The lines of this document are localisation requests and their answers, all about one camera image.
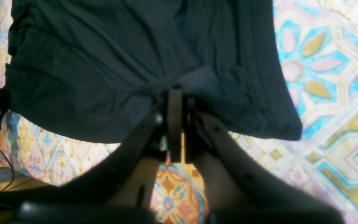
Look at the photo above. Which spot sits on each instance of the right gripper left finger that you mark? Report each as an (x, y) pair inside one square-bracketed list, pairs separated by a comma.
[(84, 200)]

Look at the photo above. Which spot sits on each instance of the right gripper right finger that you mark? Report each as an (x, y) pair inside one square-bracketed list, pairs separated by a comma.
[(239, 190)]

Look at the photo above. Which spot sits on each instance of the black t-shirt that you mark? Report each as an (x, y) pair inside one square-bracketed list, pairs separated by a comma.
[(92, 69)]

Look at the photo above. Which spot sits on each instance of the patterned tablecloth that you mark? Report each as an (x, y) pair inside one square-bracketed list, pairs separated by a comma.
[(318, 49)]

